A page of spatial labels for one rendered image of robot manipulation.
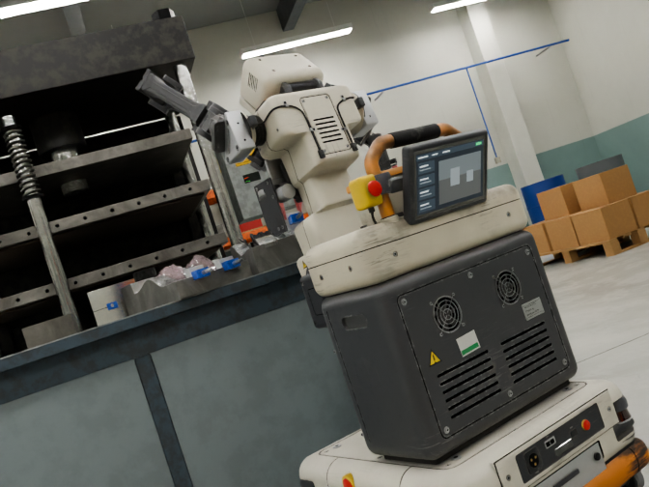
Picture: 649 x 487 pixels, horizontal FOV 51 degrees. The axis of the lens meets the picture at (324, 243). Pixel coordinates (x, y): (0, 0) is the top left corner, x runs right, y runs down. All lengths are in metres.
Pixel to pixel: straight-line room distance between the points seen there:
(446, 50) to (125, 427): 8.98
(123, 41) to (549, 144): 8.49
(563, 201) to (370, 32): 4.31
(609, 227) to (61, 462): 5.41
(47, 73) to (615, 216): 5.11
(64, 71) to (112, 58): 0.20
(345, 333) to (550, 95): 9.73
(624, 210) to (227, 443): 5.22
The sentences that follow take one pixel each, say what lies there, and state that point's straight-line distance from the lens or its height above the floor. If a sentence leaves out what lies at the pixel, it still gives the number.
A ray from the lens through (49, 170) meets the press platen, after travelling 3.14.
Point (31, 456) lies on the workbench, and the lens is 2.23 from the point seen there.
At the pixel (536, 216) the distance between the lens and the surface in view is 9.43.
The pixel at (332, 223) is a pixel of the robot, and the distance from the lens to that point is 1.87.
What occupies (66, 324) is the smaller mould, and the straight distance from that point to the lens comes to 2.34.
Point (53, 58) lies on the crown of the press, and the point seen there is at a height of 1.93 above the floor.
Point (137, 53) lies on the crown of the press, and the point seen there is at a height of 1.87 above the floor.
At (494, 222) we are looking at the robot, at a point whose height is 0.73.
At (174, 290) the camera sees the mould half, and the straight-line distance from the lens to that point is 2.13.
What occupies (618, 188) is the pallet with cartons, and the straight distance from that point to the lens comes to 6.99.
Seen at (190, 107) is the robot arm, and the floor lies 1.32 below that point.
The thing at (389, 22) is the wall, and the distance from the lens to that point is 10.40.
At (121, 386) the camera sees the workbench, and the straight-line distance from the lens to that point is 2.20.
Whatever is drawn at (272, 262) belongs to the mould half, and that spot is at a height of 0.82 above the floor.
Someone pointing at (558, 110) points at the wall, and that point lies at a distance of 11.13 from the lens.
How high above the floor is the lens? 0.77
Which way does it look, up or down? 1 degrees up
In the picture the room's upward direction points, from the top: 18 degrees counter-clockwise
